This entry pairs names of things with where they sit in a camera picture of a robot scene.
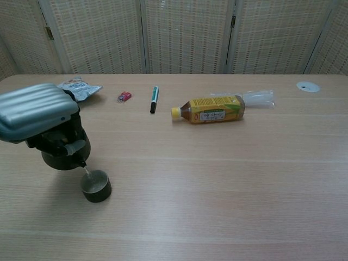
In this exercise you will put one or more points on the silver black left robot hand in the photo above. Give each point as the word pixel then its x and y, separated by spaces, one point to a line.
pixel 38 108

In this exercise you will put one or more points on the white blue snack bag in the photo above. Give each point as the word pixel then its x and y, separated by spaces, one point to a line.
pixel 87 89

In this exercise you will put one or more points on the brass screen hinge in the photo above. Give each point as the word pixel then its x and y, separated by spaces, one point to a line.
pixel 48 32

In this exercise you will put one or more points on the small red candy wrapper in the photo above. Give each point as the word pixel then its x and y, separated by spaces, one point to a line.
pixel 125 96

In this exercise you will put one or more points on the green white marker pen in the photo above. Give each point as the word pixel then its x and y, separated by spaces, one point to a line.
pixel 154 99

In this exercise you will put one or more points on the woven folding screen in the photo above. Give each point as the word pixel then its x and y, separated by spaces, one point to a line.
pixel 185 40

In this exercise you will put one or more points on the yellow label tea bottle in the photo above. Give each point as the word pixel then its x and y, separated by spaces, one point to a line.
pixel 214 108

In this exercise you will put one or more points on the dark screen hinge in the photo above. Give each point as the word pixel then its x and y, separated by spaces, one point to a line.
pixel 233 21

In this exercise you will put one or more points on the clear plastic bag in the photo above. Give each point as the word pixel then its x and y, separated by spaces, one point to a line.
pixel 258 99

